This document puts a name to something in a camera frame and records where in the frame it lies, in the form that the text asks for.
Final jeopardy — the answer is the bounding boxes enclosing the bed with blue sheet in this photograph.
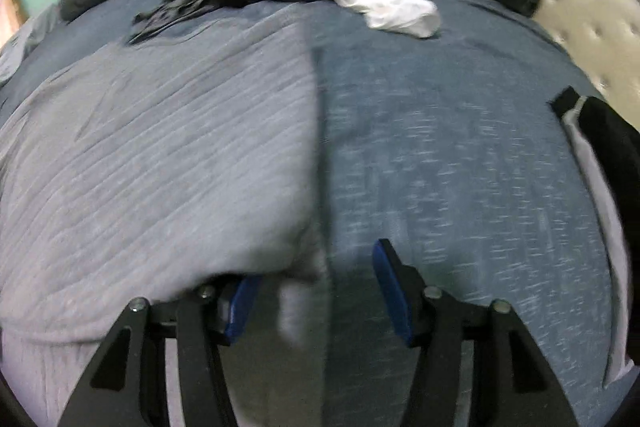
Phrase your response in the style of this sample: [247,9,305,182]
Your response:
[0,0,636,427]

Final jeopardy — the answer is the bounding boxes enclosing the grey sweater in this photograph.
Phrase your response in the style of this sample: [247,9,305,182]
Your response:
[0,14,332,427]

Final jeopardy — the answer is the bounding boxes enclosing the folded black clothes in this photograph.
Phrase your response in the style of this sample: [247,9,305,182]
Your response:
[549,86,640,385]

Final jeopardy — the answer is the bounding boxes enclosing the light grey blanket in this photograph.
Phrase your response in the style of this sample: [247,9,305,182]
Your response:
[0,3,67,84]

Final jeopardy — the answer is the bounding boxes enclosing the cream tufted headboard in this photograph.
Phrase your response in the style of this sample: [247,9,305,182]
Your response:
[497,0,640,110]

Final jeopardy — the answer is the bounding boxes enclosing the dark grey garment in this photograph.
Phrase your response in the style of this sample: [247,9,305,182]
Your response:
[130,0,331,44]

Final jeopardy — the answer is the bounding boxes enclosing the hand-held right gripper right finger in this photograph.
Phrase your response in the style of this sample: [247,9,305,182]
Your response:
[372,238,581,427]

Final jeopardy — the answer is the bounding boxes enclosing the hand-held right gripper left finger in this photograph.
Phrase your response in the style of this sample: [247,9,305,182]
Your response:
[56,274,264,427]

